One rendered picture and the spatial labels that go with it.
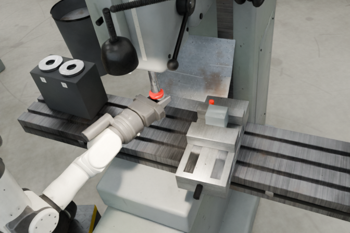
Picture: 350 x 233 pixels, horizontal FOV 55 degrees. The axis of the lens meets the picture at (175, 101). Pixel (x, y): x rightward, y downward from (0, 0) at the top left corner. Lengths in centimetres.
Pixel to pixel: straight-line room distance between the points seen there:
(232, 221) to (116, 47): 137
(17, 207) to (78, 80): 51
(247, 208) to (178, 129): 83
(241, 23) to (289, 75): 174
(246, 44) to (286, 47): 199
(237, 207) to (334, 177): 88
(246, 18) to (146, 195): 70
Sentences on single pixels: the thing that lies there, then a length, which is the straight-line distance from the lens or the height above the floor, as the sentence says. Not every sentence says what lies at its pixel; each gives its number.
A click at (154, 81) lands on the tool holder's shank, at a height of 121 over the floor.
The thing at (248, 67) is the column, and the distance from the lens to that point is 137.
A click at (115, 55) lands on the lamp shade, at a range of 65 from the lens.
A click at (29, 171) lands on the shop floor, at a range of 265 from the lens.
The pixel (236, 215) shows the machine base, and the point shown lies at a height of 20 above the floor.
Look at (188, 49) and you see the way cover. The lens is 136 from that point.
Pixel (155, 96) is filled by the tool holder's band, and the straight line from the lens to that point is 105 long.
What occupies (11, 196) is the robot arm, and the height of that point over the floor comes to 126.
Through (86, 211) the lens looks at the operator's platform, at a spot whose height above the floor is 40.
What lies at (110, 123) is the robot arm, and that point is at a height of 117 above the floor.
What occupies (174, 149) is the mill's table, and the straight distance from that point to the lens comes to 115.
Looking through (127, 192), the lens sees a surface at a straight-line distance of 116.
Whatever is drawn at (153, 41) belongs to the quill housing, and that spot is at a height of 142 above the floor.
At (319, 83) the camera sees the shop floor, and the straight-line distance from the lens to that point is 292.
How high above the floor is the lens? 186
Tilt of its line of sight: 43 degrees down
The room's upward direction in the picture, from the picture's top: 10 degrees counter-clockwise
